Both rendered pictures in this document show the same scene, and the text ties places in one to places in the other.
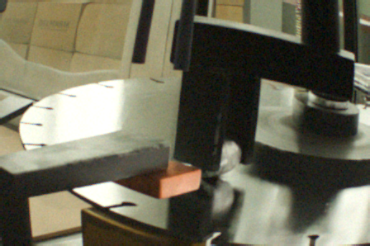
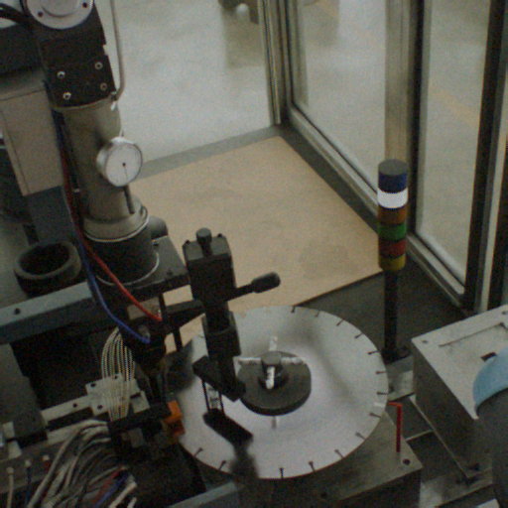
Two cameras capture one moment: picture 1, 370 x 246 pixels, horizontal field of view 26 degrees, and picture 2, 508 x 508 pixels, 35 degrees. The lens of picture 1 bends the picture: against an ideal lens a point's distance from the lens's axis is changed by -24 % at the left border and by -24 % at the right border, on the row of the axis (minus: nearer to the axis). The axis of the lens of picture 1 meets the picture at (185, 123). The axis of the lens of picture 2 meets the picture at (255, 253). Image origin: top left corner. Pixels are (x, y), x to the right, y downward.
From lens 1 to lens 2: 0.99 m
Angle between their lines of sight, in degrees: 43
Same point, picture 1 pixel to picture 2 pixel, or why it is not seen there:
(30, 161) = (120, 424)
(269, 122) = (252, 369)
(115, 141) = (156, 410)
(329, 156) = (250, 401)
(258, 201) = (209, 418)
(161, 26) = not seen: hidden behind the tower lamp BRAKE
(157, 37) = not seen: hidden behind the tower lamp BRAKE
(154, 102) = (246, 334)
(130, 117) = not seen: hidden behind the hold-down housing
